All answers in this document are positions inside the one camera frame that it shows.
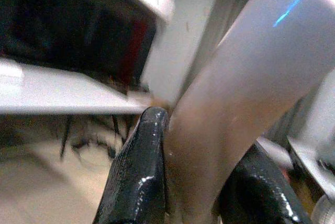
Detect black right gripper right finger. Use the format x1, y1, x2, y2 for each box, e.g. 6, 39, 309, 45
213, 141, 314, 224

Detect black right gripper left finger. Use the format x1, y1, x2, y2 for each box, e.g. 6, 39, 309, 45
92, 105, 170, 224

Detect grey broom handle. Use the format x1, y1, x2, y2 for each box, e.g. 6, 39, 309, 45
164, 0, 335, 224

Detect white shelf unit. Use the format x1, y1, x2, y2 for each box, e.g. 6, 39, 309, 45
0, 0, 176, 116

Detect black cables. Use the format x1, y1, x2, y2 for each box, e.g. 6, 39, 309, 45
59, 114, 137, 161

